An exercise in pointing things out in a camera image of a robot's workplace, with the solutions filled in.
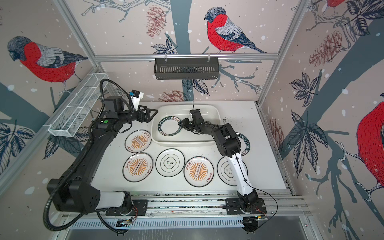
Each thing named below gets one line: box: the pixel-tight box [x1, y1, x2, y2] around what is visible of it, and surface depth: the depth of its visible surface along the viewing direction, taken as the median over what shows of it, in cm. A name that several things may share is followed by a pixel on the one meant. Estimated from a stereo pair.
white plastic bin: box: [151, 104, 222, 147], surface depth 102 cm
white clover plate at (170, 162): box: [155, 148, 185, 178], surface depth 90 cm
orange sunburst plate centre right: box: [183, 156, 215, 188], surface depth 87 cm
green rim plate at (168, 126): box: [157, 116, 182, 137], surface depth 107 cm
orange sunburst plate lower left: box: [122, 152, 154, 183], surface depth 89 cm
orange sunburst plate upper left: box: [124, 129, 152, 153], surface depth 100 cm
